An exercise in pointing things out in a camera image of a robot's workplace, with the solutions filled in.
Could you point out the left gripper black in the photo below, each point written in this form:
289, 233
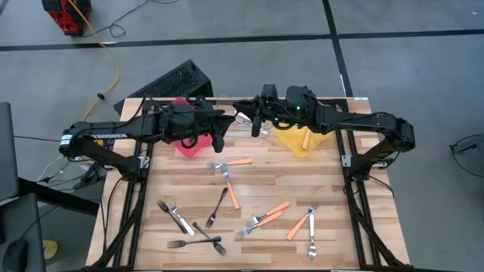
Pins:
185, 121

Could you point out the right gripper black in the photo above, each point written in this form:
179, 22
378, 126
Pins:
295, 109

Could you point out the black metal fork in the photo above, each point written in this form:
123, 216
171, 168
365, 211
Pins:
200, 241
175, 220
221, 249
219, 204

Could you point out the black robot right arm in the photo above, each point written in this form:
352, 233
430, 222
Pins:
370, 121

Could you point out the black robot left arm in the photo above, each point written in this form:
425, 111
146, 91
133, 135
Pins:
113, 134

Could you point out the clear plastic bin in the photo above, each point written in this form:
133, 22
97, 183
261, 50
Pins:
230, 133

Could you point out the pink plastic bin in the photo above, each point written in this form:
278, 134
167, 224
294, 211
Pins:
193, 147

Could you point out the yellow plastic bin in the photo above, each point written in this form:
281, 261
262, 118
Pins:
291, 145

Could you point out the black floor stand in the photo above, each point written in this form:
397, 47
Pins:
90, 177

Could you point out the black floor beam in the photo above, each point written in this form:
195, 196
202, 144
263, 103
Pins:
56, 196

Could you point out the red and black case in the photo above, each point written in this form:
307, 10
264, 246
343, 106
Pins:
64, 17

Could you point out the yellow disc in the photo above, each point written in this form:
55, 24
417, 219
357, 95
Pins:
50, 249

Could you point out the grey panel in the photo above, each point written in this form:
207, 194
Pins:
8, 151

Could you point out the dark grey side table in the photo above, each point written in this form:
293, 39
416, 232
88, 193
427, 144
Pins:
22, 219

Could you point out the black computer mouse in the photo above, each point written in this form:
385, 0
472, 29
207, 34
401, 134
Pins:
16, 257

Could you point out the silver metal bracket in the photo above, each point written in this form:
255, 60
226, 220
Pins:
144, 162
347, 161

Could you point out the black aluminium table frame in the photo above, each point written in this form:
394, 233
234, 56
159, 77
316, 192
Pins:
355, 211

